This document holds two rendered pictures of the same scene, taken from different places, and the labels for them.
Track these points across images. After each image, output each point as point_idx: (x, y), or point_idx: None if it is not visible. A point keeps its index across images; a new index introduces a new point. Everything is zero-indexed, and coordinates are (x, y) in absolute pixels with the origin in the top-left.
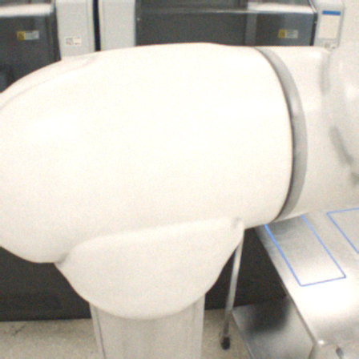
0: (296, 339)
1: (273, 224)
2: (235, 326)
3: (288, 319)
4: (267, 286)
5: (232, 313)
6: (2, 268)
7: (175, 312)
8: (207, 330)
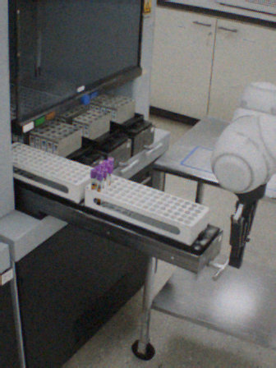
0: (227, 289)
1: (209, 167)
2: (131, 335)
3: (203, 279)
4: (139, 272)
5: (157, 306)
6: None
7: None
8: (112, 357)
